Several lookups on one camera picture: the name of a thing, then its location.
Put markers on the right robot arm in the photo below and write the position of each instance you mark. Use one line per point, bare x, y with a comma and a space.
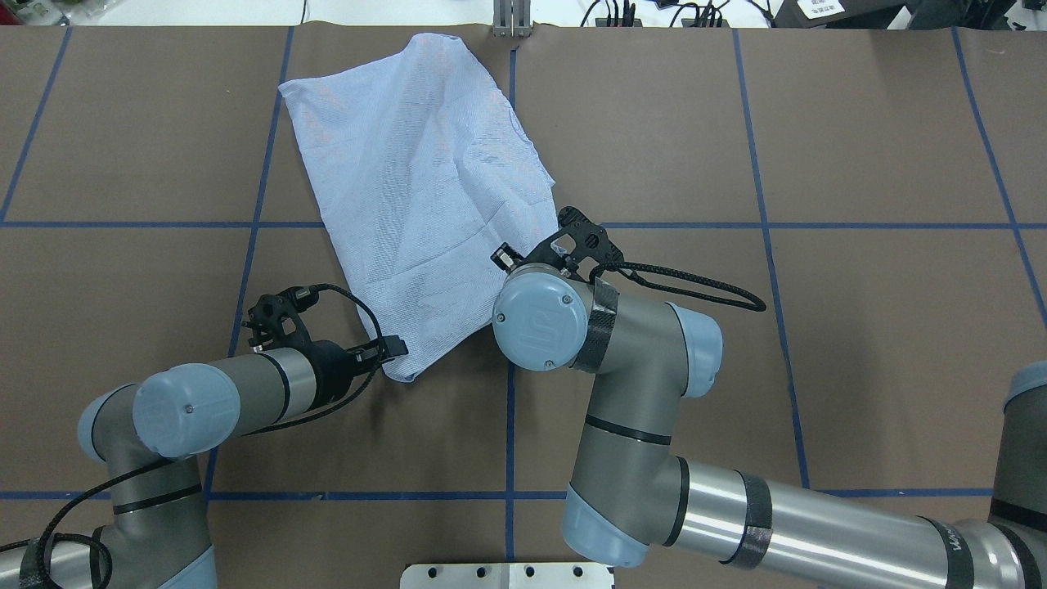
681, 437

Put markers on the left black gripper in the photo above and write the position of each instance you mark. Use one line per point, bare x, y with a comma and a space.
330, 375

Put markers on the aluminium frame post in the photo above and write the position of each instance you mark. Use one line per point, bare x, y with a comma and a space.
512, 18

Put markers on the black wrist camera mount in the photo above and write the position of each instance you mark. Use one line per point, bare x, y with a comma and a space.
577, 239

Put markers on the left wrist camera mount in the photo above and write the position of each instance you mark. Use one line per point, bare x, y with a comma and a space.
275, 321

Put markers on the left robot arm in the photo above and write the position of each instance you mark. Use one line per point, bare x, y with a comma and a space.
146, 526

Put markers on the light blue striped shirt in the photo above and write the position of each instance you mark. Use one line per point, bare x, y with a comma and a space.
421, 170

